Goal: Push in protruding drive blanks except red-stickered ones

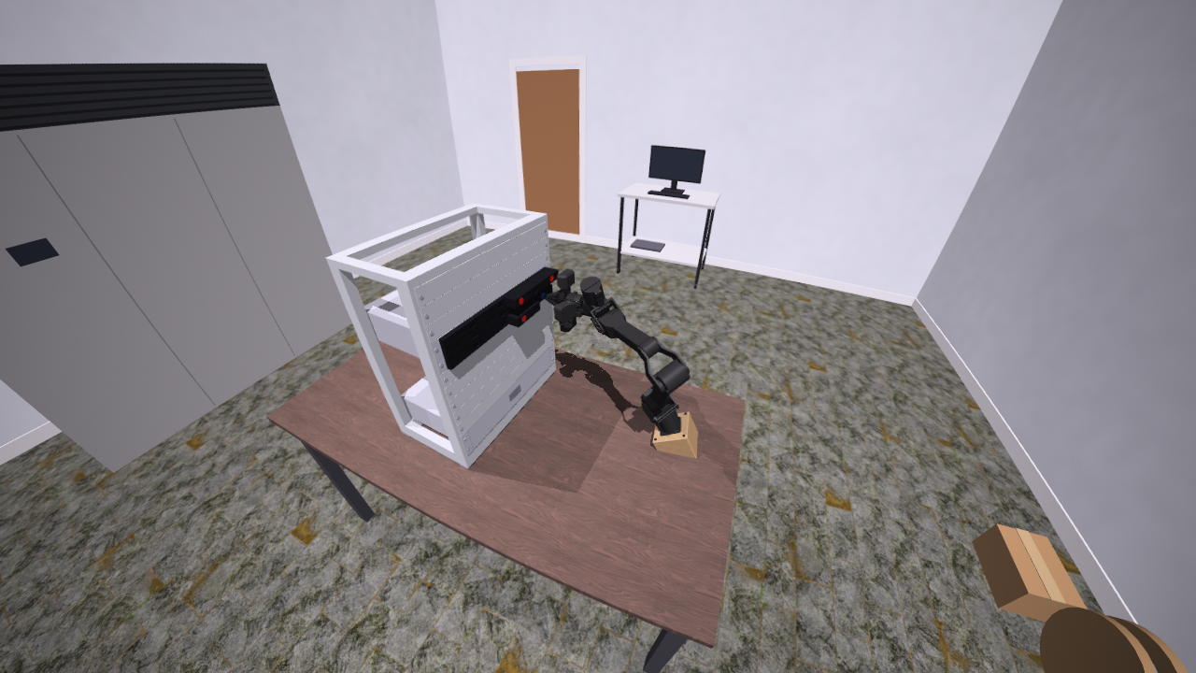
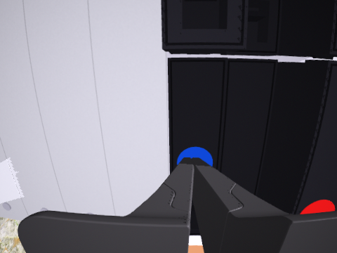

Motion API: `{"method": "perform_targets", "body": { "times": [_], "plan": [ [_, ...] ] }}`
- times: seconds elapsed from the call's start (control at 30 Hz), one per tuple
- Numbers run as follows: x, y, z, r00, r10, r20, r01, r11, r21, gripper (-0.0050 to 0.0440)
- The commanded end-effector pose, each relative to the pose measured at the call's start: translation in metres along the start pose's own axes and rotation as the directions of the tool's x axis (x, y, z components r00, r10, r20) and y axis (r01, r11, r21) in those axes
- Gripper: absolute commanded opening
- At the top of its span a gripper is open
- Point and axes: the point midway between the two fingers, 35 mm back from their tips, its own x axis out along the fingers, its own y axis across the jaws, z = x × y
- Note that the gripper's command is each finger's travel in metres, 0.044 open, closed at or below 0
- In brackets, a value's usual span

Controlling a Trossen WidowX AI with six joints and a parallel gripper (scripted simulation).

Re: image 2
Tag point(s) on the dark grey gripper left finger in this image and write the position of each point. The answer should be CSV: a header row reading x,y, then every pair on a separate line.
x,y
137,232

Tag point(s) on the white open-frame rack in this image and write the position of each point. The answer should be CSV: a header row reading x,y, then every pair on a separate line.
x,y
94,115

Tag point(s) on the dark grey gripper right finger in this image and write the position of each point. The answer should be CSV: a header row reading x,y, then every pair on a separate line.
x,y
233,220

